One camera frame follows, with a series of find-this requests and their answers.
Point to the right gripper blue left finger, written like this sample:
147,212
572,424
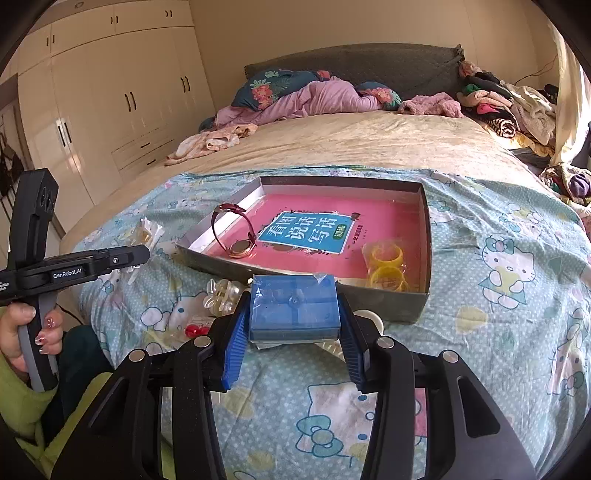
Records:
119,437

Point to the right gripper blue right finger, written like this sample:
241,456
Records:
468,436

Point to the red bead earrings card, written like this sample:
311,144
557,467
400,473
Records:
198,326

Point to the white clear hair claw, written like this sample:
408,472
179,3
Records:
222,296

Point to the small blue box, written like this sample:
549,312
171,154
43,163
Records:
293,309

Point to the left hand painted nails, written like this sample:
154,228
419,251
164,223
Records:
49,340

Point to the green sleeve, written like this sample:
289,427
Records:
43,422

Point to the grey cardboard box tray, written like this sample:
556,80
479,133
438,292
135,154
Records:
391,304

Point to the Hello Kitty blue sheet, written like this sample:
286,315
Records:
509,292

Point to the yellow rings in bag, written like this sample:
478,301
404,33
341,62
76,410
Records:
385,265

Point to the cream wardrobe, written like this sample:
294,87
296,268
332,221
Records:
106,90

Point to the pink book blue label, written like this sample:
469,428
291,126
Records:
367,239

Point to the peach crumpled garment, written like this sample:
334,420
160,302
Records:
208,142

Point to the basket of clothes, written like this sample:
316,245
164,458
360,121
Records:
569,182

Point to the beige bed cover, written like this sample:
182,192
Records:
372,139

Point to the floral dark blue pillow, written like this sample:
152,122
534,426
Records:
266,87

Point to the pile of clothes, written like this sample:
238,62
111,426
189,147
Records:
520,114

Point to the pink fuzzy garment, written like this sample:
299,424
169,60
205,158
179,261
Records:
440,104

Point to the cream curtain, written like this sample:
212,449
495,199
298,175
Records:
573,104

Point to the purple crumpled quilt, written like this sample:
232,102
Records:
317,98

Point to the dark grey headboard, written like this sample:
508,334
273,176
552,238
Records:
409,69

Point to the maroon leather strap watch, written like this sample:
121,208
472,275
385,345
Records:
233,231

